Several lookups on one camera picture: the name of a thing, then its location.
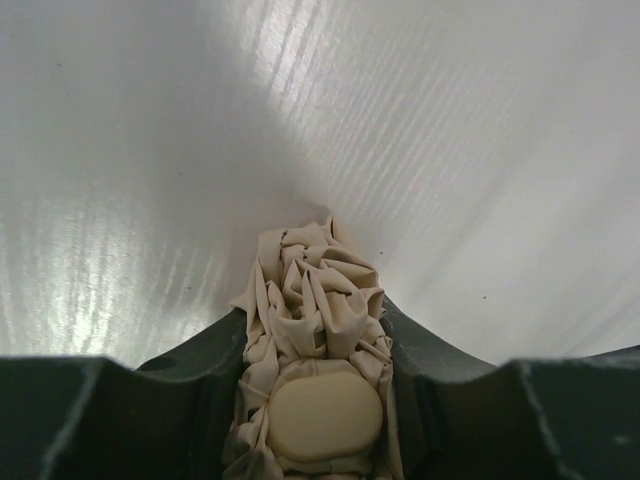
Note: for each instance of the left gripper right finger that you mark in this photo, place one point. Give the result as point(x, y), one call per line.
point(462, 418)

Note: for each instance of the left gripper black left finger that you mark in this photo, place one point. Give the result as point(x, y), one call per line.
point(87, 417)

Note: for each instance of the beige folding umbrella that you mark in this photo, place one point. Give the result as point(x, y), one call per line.
point(313, 309)

